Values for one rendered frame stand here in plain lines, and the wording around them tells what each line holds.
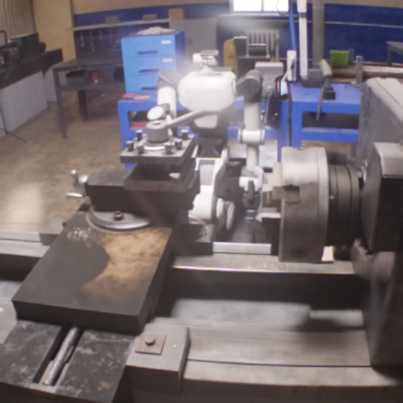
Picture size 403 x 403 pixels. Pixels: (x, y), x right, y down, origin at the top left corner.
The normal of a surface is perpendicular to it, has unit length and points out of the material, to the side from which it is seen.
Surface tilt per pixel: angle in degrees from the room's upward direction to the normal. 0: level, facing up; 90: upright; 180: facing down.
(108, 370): 0
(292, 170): 29
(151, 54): 90
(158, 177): 0
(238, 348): 0
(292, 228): 83
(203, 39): 90
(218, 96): 92
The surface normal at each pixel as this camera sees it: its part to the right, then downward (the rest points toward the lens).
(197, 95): -0.22, 0.50
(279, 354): -0.05, -0.87
